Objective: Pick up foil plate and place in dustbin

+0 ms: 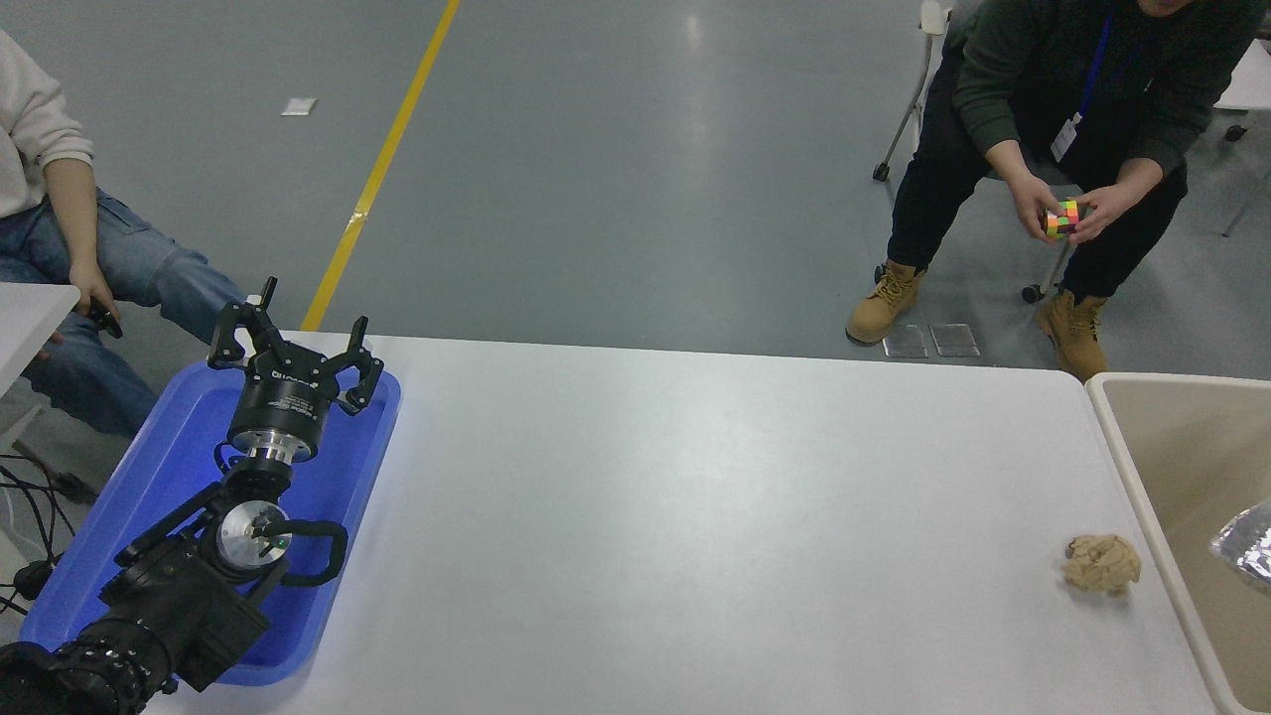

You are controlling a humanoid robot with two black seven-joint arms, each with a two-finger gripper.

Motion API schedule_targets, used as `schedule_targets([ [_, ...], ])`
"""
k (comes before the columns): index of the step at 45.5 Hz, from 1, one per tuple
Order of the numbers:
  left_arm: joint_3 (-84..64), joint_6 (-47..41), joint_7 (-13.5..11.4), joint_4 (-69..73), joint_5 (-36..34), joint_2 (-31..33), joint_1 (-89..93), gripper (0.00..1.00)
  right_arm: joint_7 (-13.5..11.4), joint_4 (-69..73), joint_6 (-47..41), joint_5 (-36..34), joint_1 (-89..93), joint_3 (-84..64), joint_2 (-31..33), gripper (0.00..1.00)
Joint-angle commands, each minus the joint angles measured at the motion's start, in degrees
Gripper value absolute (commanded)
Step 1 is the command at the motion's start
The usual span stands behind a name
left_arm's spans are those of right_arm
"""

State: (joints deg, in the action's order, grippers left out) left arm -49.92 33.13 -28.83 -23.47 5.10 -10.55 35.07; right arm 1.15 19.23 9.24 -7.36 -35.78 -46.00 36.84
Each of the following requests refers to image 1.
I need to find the crumpled tan paper ball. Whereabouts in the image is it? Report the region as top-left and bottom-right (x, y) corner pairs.
(1064, 533), (1143, 598)

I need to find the silver foil tray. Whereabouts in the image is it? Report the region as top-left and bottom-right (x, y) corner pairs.
(1209, 501), (1271, 595)

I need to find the person's left hand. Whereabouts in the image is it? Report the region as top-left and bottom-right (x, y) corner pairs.
(1071, 181), (1129, 243)
(70, 263), (122, 321)

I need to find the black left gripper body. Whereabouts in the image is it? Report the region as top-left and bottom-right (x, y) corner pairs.
(228, 361), (344, 446)

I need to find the tan work boot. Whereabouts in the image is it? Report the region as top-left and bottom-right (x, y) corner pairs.
(846, 260), (924, 346)
(1038, 288), (1108, 383)

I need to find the black floor cable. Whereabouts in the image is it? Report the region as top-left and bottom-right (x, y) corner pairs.
(0, 453), (100, 557)

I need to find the large pale bin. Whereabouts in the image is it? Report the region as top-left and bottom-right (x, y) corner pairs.
(1085, 372), (1271, 715)

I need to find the person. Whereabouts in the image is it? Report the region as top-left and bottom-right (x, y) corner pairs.
(0, 30), (249, 438)
(846, 0), (1271, 383)

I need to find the blue plastic tray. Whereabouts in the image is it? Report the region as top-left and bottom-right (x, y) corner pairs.
(18, 357), (403, 688)

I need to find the black cable plug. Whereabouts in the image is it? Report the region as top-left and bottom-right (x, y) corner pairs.
(10, 558), (56, 602)

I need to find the white side table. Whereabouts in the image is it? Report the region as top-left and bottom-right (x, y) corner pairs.
(0, 283), (80, 458)

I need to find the white wheeled chair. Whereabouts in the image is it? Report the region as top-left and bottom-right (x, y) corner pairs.
(872, 0), (1075, 304)

